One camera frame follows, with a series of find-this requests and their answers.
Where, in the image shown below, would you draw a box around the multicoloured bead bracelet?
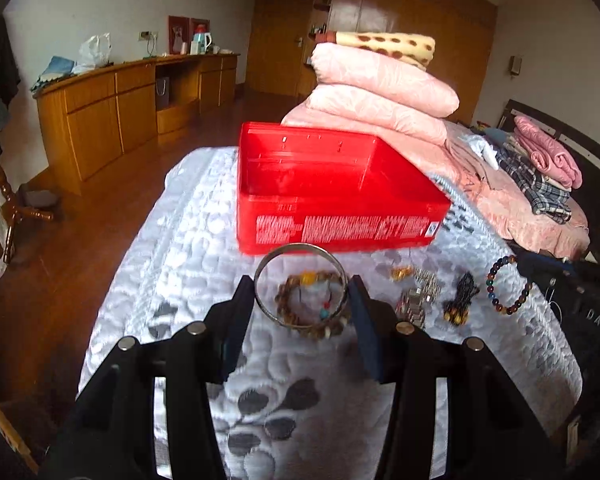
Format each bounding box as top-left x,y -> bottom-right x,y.
486,255 -> 534,317

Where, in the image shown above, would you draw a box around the white cloth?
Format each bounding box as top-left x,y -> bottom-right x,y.
467,135 -> 502,171

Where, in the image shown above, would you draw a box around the yellow spotted blanket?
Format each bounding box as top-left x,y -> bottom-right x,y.
314,31 -> 437,72

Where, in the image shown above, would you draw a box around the wooden wardrobe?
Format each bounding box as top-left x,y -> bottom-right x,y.
327,0 -> 499,122

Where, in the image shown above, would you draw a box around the red plastic box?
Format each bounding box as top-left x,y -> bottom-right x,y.
236,121 -> 453,256

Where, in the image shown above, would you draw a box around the wooden door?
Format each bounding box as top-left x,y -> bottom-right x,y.
245,0 -> 337,102

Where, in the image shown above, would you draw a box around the white plastic bag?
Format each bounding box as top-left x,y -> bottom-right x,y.
72,33 -> 113,74

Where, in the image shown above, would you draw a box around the wooden sideboard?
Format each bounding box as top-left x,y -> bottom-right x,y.
34,52 -> 242,196

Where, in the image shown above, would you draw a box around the pink bedspread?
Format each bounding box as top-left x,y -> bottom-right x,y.
281,105 -> 590,262

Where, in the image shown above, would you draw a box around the silver chain necklace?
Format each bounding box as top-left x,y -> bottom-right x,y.
412,268 -> 444,307

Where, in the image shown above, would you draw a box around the black beaded necklace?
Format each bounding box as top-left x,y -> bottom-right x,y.
442,270 -> 481,329

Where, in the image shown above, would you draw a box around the large folded pink quilt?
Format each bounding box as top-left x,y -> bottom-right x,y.
311,42 -> 460,119

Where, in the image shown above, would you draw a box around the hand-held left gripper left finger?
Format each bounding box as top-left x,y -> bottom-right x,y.
40,274 -> 257,480

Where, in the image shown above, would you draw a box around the blue cloth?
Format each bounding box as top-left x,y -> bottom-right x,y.
30,56 -> 76,92

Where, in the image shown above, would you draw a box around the white quilted mattress pad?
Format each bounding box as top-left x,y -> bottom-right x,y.
77,146 -> 583,480

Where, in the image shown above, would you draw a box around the taupe garment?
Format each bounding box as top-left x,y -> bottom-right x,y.
446,137 -> 496,192

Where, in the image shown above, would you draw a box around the wooden coat rack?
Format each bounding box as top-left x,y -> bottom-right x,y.
0,142 -> 55,264

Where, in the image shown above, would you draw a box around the dark wooden headboard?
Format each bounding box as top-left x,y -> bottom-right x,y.
497,99 -> 600,241

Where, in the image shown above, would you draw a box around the silver link bracelet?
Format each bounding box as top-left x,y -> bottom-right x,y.
395,287 -> 429,331

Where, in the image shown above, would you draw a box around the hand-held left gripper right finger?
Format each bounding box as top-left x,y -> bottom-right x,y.
349,274 -> 571,480

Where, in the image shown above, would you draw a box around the folded pink clothes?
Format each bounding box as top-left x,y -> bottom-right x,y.
512,115 -> 583,190

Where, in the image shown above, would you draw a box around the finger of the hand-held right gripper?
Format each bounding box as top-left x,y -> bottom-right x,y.
516,252 -> 579,279

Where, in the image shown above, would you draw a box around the small folded pink quilt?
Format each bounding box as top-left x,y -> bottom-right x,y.
305,84 -> 449,146

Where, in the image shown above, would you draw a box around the wooden bead bracelet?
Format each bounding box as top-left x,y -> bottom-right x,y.
276,270 -> 353,339

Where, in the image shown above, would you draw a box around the silver bangle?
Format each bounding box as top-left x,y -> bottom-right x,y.
253,243 -> 353,332

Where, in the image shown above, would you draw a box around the plaid clothing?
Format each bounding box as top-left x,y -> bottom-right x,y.
495,146 -> 574,224

